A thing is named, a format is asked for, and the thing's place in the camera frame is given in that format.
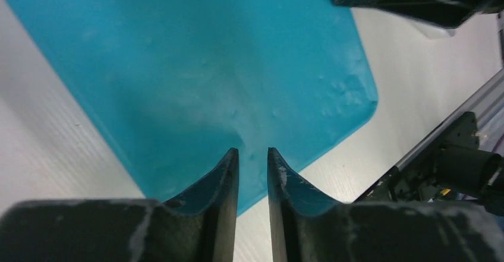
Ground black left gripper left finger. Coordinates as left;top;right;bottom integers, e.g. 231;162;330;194
1;148;239;261

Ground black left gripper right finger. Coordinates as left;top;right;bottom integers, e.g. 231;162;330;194
267;147;503;261

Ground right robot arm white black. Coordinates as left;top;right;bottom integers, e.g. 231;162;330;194
332;0;503;214

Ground teal box lid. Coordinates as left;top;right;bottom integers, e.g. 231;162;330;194
5;0;378;213

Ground steel serving tongs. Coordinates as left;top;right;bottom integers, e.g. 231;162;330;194
408;20;456;40

